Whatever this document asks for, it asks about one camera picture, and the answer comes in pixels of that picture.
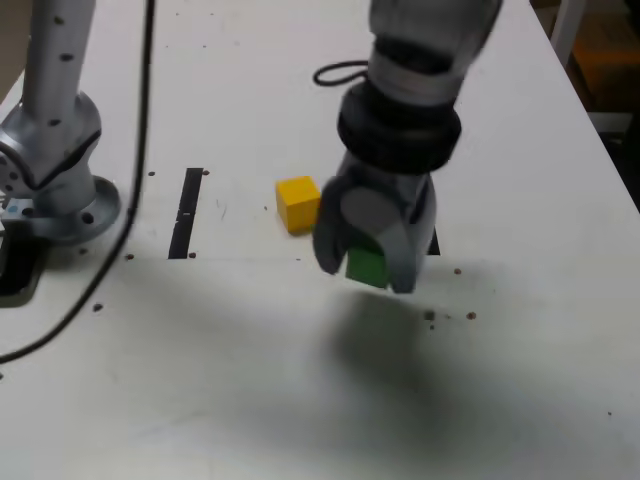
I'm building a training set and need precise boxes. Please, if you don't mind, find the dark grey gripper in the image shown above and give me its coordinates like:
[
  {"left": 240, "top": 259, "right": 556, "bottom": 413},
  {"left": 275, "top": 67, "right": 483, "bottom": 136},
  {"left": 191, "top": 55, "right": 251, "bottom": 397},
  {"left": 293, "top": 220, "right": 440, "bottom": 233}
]
[{"left": 311, "top": 151, "right": 442, "bottom": 296}]

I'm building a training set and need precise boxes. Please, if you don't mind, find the green cube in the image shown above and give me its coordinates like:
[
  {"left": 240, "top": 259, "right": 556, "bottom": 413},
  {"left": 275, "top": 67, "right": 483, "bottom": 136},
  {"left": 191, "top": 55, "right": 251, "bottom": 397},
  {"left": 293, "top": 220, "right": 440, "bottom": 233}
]
[{"left": 344, "top": 239, "right": 392, "bottom": 291}]

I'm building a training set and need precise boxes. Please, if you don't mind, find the yellow cube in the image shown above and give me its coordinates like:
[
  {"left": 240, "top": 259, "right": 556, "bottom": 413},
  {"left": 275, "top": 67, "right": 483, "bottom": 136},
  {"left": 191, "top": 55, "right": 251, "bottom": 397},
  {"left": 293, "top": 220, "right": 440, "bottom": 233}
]
[{"left": 274, "top": 175, "right": 323, "bottom": 236}]

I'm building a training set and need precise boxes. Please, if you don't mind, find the black tape strip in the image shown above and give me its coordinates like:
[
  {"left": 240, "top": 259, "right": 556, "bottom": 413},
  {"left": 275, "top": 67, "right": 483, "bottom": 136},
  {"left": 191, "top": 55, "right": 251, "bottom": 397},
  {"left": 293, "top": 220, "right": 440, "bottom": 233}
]
[{"left": 167, "top": 167, "right": 206, "bottom": 261}]

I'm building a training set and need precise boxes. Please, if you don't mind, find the black tray with grey rim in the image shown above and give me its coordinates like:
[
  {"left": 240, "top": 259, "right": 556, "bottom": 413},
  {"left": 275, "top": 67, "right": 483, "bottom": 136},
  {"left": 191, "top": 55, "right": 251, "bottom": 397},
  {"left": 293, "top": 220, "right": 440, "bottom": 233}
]
[{"left": 0, "top": 239, "right": 43, "bottom": 308}]

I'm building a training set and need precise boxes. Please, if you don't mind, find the white metal frame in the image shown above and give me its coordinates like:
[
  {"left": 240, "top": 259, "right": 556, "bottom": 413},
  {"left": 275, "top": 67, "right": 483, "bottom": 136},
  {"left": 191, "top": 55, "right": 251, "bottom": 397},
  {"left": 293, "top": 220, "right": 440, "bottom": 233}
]
[{"left": 548, "top": 0, "right": 636, "bottom": 135}]

